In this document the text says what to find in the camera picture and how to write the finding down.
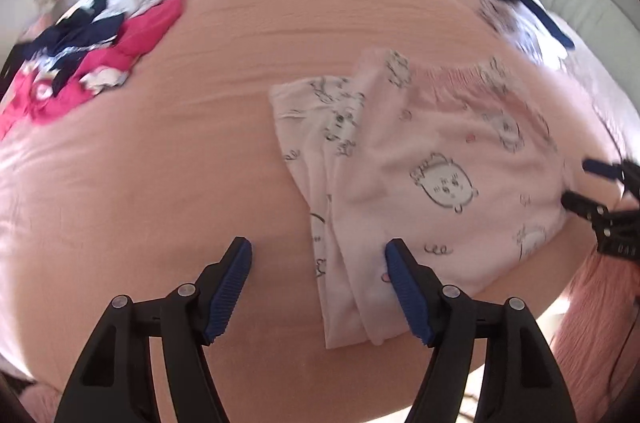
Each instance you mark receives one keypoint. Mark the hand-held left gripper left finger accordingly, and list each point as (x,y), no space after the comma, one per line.
(227,288)

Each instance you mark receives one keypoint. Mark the white folded cloth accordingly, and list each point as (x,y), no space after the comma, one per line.
(510,30)

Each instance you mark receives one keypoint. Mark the person's pink fleece clothing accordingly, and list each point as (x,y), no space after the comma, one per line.
(595,328)

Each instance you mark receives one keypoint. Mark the pile of mixed clothes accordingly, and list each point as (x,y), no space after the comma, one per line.
(145,30)

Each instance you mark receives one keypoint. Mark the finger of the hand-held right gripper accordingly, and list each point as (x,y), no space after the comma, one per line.
(582,203)
(602,166)

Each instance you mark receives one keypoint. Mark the pink cartoon print pajama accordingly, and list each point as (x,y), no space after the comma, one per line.
(450,163)

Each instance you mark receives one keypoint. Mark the navy crumpled garment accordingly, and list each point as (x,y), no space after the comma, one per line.
(75,40)

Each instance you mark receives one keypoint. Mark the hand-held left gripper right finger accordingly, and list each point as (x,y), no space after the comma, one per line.
(407,293)

